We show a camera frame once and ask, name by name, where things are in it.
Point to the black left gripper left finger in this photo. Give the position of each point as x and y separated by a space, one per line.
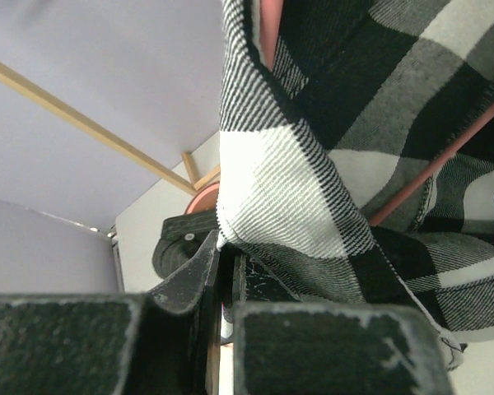
164 341

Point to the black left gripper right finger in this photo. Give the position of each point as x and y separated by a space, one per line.
284 346

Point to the black white checked shirt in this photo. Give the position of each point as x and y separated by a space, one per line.
362 97

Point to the dark green striped shirt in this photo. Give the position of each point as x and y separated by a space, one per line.
181 237

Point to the pink plastic laundry basket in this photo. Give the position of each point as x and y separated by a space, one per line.
205 199

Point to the wooden clothes rack frame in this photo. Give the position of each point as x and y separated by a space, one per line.
192 185

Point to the pink wire hanger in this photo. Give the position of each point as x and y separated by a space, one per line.
269 20

